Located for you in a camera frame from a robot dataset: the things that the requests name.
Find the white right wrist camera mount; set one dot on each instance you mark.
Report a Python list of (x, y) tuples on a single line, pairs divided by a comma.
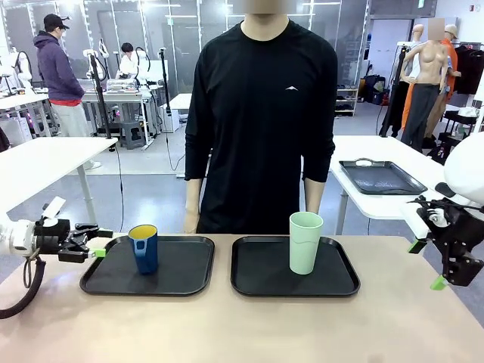
[(414, 219)]

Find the grey plastic stool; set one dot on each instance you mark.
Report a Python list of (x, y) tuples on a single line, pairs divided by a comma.
[(133, 134)]

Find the blue mug yellow inside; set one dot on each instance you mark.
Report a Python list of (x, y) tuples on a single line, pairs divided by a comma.
[(145, 257)]

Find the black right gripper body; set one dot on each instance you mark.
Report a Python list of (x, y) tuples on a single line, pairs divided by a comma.
[(457, 230)]

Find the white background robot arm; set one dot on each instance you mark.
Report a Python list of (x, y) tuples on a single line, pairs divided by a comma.
[(20, 68)]

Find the man in purple hoodie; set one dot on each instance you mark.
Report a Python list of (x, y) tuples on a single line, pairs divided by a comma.
[(56, 72)]

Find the person in black shirt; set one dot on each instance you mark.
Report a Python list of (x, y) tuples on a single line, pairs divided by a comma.
[(261, 121)]

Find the black plastic serving tray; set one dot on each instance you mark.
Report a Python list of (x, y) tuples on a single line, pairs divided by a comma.
[(264, 272), (181, 268)]

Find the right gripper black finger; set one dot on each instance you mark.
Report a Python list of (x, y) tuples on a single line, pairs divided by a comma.
[(417, 246), (459, 272)]

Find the mannequin in orange clothes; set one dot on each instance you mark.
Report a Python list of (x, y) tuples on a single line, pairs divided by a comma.
[(450, 56)]

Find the thin black pole stand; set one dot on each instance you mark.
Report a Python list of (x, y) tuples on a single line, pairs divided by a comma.
[(165, 79)]

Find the wooden shoe rack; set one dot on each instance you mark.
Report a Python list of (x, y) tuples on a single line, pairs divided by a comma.
[(346, 100)]

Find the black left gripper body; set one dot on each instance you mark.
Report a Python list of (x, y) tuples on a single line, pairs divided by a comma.
[(53, 238)]

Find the person's right hand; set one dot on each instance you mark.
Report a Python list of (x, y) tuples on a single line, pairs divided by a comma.
[(191, 227)]

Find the person's left forearm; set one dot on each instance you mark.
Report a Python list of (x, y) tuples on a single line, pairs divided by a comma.
[(314, 194)]

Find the rack of black clothes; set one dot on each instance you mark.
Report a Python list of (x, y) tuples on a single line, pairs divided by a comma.
[(469, 68)]

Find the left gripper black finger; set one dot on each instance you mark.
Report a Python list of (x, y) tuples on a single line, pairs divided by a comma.
[(96, 253), (94, 231)]

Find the clear plastic storage box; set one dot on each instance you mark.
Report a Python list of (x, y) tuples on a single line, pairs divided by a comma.
[(121, 85)]

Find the light green tall tumbler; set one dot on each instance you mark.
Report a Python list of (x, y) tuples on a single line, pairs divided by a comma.
[(305, 249)]

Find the mannequin with dark skirt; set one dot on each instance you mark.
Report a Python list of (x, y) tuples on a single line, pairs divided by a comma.
[(429, 68)]

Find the white side table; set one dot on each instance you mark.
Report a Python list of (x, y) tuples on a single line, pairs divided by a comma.
[(45, 159), (408, 151)]

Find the person in white shirt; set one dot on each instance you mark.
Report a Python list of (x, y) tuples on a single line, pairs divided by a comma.
[(128, 62)]

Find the person's right forearm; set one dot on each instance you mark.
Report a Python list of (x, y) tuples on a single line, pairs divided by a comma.
[(193, 200)]

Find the mannequin with white top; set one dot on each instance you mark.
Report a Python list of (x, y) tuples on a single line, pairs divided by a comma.
[(416, 56)]

